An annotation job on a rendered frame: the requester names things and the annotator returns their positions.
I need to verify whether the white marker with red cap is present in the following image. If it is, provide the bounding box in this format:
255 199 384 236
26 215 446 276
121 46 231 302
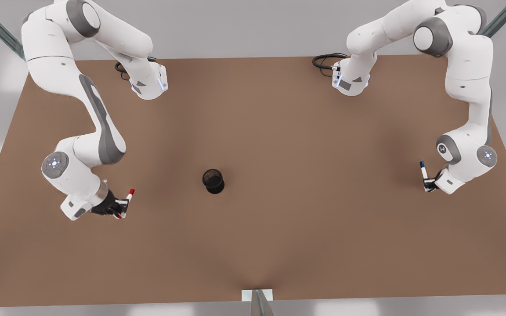
118 189 136 219

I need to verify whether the black mesh pen cup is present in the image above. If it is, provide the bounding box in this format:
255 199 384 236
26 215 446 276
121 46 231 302
202 169 225 194

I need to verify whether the black cable loop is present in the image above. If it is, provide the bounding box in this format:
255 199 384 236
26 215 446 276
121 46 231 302
115 56 159 81
312 53 349 78

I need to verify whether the silver frame post with foot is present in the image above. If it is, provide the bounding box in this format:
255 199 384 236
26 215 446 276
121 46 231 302
241 288 275 316

